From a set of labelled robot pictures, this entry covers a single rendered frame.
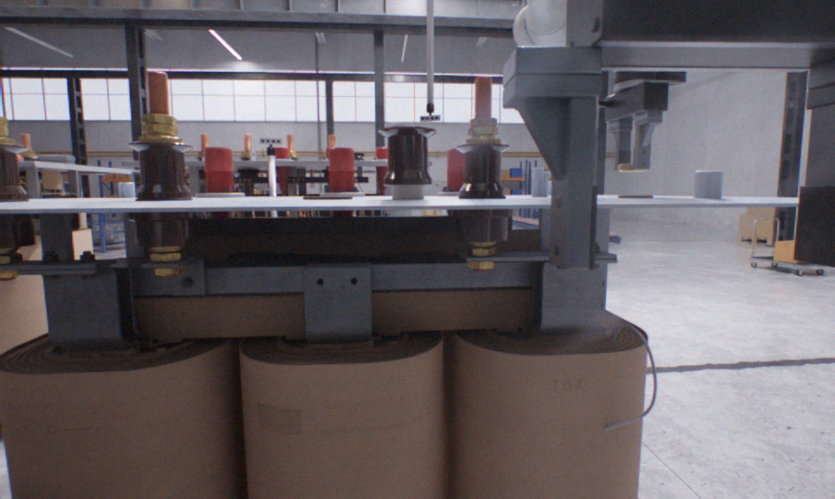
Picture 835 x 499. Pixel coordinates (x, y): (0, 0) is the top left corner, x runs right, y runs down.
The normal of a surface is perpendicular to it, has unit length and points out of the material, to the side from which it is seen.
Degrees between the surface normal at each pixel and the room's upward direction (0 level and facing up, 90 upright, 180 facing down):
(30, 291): 90
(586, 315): 90
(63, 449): 90
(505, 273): 90
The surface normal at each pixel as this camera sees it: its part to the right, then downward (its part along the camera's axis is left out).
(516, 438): -0.25, 0.11
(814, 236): -1.00, 0.00
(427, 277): 0.09, 0.11
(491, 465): -0.52, 0.10
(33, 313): 0.72, 0.07
